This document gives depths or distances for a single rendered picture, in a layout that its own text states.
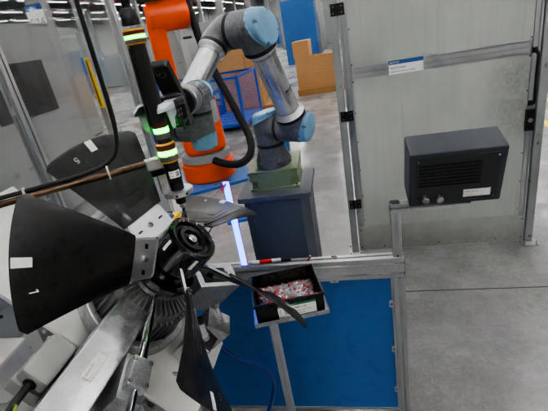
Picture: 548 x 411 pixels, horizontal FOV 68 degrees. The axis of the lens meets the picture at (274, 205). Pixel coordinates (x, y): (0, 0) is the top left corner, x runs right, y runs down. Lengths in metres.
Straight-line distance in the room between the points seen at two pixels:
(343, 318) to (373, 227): 1.49
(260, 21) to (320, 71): 8.83
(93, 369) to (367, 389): 1.23
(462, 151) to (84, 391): 1.05
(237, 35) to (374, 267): 0.88
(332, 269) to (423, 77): 1.60
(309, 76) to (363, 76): 7.54
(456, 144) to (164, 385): 0.98
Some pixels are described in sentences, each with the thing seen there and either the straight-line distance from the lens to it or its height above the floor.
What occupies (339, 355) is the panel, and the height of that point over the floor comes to 0.42.
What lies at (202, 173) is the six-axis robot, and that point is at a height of 0.18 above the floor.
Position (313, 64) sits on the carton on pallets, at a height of 0.68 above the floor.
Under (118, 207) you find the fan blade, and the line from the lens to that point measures 1.00.
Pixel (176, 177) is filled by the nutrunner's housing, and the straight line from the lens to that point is 0.97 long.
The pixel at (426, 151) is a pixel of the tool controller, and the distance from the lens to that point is 1.23.
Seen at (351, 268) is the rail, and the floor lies 0.83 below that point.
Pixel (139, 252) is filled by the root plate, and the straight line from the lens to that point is 0.89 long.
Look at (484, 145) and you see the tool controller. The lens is 1.26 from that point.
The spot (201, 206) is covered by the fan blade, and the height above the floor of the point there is 1.18.
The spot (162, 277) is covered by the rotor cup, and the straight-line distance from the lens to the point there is 0.95.
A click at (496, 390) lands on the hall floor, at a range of 2.21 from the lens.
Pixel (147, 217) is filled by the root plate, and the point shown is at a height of 1.27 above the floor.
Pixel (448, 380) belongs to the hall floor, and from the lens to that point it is 2.20.
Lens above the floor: 1.62
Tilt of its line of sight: 23 degrees down
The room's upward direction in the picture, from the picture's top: 10 degrees counter-clockwise
